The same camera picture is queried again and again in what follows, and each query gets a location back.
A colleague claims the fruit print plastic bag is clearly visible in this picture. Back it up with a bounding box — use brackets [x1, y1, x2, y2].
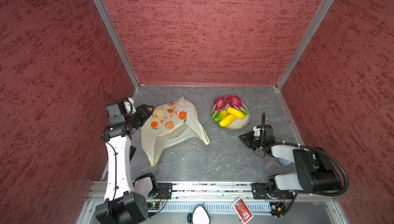
[141, 97, 210, 167]

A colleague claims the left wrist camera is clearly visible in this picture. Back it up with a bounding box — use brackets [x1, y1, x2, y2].
[106, 98, 136, 125]

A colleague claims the black corrugated cable conduit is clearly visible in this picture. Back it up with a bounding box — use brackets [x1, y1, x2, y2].
[260, 112, 350, 217]

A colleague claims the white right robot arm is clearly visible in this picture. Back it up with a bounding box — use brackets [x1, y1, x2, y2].
[239, 124, 349, 198]

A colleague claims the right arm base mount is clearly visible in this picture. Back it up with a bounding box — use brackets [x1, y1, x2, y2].
[251, 183, 294, 200]

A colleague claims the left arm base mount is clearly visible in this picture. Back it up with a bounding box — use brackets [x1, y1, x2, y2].
[147, 183, 173, 199]

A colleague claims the pink dragon fruit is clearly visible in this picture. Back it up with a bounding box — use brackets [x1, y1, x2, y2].
[226, 95, 249, 116]
[212, 96, 227, 119]

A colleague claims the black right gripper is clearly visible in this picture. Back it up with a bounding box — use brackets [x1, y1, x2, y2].
[238, 131, 265, 151]

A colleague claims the white teal alarm clock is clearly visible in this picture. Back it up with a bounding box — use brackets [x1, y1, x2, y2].
[186, 204, 211, 224]

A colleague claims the aluminium corner post left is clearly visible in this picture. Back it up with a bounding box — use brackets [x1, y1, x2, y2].
[93, 0, 140, 91]

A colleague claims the aluminium corner post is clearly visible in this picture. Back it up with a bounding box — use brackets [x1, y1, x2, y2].
[276, 0, 334, 92]
[93, 0, 140, 91]

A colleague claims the green mango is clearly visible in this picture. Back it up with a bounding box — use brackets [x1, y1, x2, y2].
[213, 110, 228, 122]

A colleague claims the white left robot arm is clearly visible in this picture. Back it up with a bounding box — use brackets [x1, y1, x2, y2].
[95, 98, 158, 224]

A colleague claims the aluminium corner post right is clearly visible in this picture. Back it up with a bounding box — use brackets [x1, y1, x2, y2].
[276, 0, 334, 92]

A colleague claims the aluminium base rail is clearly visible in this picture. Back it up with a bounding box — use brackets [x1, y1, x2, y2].
[76, 180, 350, 224]

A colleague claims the red playing card pack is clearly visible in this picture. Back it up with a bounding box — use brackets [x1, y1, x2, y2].
[232, 197, 253, 224]

